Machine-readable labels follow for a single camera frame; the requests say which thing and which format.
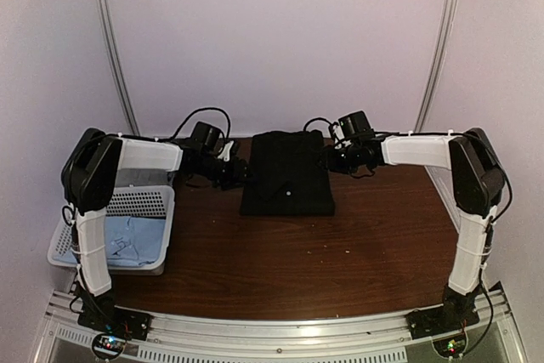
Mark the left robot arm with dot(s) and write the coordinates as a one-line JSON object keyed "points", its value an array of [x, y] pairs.
{"points": [[89, 179]]}

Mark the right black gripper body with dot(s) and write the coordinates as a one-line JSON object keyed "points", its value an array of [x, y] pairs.
{"points": [[348, 162]]}

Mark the left aluminium corner post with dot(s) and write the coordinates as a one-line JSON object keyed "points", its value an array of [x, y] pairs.
{"points": [[114, 59]]}

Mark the right circuit board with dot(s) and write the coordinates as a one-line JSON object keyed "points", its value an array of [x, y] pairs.
{"points": [[450, 347]]}

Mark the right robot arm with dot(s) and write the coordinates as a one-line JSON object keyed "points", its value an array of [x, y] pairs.
{"points": [[478, 181]]}

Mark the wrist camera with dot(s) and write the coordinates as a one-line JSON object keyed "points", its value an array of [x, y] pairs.
{"points": [[228, 151], [335, 131]]}

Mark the right aluminium corner post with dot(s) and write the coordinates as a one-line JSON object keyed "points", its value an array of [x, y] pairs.
{"points": [[440, 50]]}

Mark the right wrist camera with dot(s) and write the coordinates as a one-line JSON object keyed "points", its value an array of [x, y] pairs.
{"points": [[335, 131]]}

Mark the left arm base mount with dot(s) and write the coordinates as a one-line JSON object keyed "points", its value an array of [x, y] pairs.
{"points": [[124, 323]]}

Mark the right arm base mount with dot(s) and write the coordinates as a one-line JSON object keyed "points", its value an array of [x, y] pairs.
{"points": [[440, 320]]}

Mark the left circuit board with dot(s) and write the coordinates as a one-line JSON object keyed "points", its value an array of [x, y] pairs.
{"points": [[106, 346]]}

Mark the circuit board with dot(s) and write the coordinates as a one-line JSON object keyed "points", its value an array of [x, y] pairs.
{"points": [[450, 347], [106, 346]]}

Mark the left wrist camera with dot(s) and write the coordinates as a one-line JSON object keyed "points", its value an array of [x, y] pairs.
{"points": [[228, 151]]}

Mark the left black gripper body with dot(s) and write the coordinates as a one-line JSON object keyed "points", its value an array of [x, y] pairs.
{"points": [[226, 178]]}

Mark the folded light blue shirt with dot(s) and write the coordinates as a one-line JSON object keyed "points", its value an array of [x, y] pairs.
{"points": [[130, 243]]}

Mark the grey cloth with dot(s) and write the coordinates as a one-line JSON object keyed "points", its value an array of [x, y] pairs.
{"points": [[143, 177]]}

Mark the aluminium corner post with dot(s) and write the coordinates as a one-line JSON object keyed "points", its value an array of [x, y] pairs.
{"points": [[440, 50], [114, 59]]}

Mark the white plastic mesh basket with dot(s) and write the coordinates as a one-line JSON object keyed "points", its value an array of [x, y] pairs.
{"points": [[156, 201]]}

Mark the black long sleeve shirt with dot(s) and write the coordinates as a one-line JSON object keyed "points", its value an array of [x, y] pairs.
{"points": [[287, 176]]}

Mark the front aluminium rail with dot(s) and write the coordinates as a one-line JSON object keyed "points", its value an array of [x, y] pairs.
{"points": [[373, 338]]}

